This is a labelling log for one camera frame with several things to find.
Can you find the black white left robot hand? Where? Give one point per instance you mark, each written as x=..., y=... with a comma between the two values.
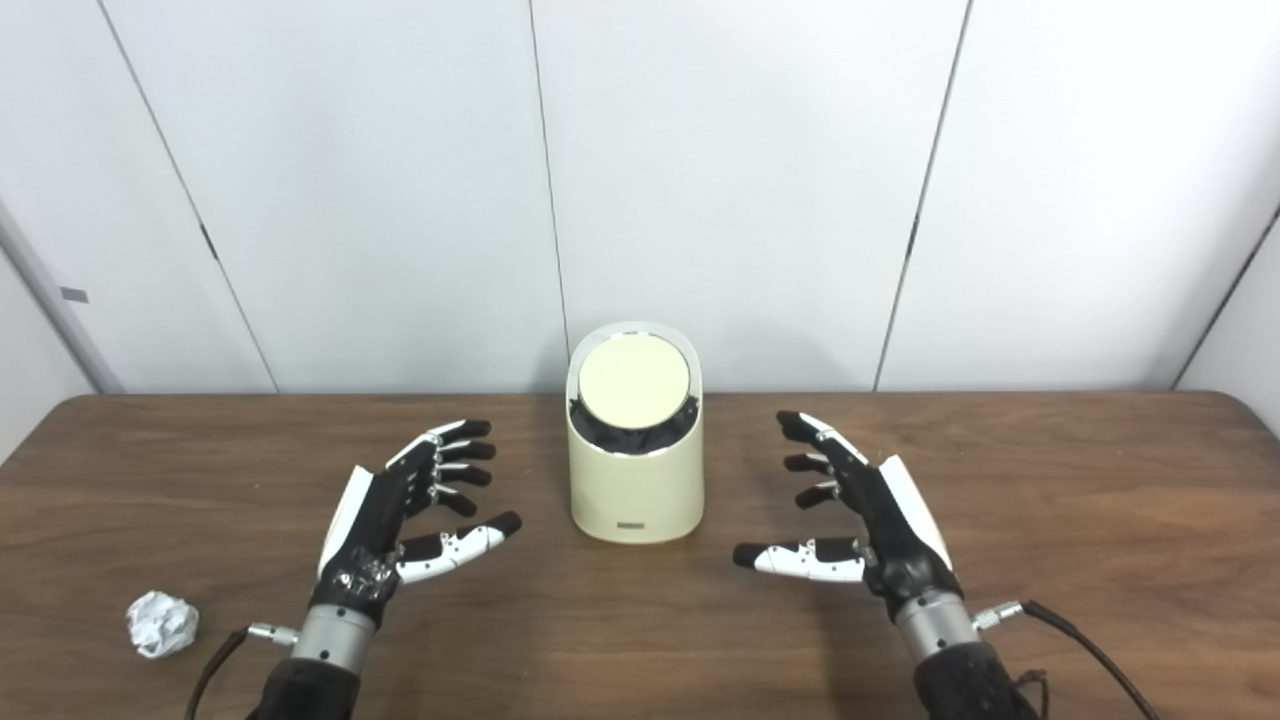
x=372, y=520

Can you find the grey wall corner post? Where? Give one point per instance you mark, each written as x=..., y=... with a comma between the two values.
x=60, y=300

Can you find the black wall panel hinge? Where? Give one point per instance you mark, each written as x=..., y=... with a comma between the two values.
x=208, y=241

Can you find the cream-colored bin body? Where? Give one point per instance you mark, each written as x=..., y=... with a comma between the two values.
x=635, y=490

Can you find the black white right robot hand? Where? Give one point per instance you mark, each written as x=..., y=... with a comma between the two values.
x=895, y=530

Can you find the white paper ball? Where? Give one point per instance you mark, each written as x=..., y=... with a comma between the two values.
x=162, y=624

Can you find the cream round bin lid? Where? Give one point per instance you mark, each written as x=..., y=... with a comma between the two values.
x=634, y=382

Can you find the small grey post label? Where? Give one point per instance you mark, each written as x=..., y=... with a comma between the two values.
x=74, y=295

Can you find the black bin liner bag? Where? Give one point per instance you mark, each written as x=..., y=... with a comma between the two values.
x=600, y=432

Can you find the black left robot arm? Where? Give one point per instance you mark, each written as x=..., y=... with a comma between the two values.
x=320, y=680

